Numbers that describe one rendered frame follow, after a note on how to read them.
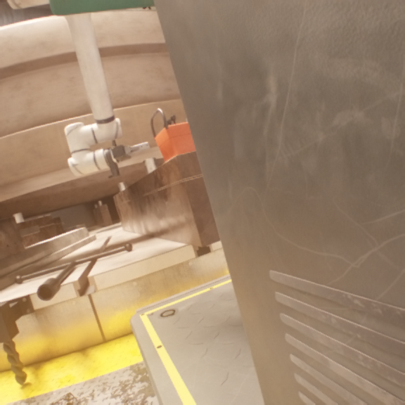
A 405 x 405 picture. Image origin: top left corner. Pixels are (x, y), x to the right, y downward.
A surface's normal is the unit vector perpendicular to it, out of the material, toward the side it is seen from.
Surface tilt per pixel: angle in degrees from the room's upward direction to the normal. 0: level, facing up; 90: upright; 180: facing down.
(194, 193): 90
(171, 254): 90
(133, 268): 90
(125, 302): 90
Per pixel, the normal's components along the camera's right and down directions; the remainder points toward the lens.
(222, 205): -0.91, 0.28
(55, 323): 0.14, 0.04
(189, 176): 0.36, -0.02
